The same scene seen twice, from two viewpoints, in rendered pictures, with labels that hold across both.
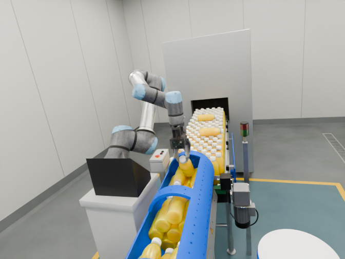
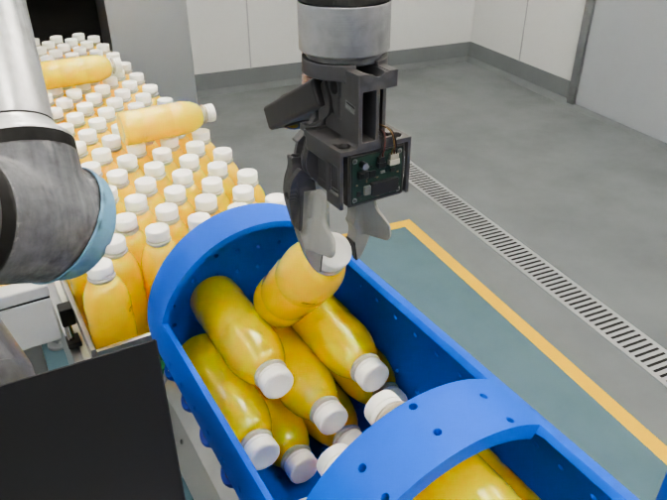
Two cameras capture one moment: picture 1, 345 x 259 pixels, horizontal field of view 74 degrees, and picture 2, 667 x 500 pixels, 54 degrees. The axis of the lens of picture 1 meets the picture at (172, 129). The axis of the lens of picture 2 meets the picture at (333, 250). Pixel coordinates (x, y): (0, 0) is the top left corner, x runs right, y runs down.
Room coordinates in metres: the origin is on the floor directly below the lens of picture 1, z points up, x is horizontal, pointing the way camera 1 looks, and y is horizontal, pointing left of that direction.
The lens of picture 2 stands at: (0.70, 0.37, 1.63)
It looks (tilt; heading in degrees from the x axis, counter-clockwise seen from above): 31 degrees down; 315
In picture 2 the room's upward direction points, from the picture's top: straight up
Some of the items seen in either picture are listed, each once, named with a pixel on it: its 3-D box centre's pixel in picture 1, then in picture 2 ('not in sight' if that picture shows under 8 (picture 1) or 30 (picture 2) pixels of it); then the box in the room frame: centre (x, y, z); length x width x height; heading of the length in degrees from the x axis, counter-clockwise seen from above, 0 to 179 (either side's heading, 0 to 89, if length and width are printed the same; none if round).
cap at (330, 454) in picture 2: not in sight; (337, 464); (1.01, 0.05, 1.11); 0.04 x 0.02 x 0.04; 75
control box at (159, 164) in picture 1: (159, 159); (9, 288); (1.64, 0.13, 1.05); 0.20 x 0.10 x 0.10; 165
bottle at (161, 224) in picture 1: (167, 212); not in sight; (0.91, 0.08, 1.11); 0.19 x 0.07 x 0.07; 165
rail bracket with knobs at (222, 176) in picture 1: (225, 182); not in sight; (1.36, -0.30, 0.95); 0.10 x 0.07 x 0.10; 75
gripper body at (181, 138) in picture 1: (178, 135); (348, 126); (1.07, -0.02, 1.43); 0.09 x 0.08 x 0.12; 165
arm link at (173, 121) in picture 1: (176, 119); (347, 28); (1.07, -0.03, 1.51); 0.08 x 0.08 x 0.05
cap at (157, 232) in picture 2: not in sight; (157, 232); (1.56, -0.09, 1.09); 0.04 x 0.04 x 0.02
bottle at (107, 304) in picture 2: not in sight; (111, 321); (1.53, 0.03, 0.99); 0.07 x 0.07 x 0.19
